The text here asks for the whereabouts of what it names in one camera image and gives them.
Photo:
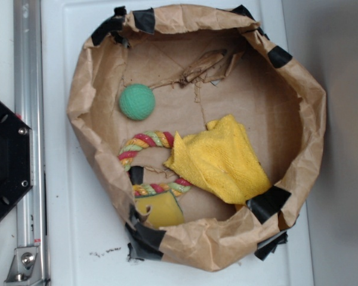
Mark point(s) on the brown wood chip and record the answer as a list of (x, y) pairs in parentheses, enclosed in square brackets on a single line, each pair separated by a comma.
[(202, 64)]

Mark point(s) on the brown paper bag bin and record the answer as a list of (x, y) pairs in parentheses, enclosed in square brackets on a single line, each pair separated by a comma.
[(280, 104)]

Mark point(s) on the yellow microfiber cloth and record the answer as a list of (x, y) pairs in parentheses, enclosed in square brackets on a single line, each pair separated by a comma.
[(220, 160)]

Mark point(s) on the green rubber ball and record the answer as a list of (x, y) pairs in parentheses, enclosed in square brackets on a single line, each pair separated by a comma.
[(137, 102)]

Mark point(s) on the yellow sponge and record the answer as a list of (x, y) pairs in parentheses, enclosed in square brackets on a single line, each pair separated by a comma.
[(160, 210)]

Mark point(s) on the multicolour rope ring toy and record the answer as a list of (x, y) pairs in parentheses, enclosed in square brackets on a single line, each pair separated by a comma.
[(140, 142)]

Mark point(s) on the aluminium extrusion rail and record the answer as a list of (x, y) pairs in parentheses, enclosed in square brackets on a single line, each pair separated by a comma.
[(31, 209)]

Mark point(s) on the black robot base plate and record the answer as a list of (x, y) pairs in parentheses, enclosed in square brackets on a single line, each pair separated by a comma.
[(15, 162)]

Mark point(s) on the metal corner bracket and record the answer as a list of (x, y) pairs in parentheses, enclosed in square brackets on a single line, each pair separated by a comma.
[(26, 267)]

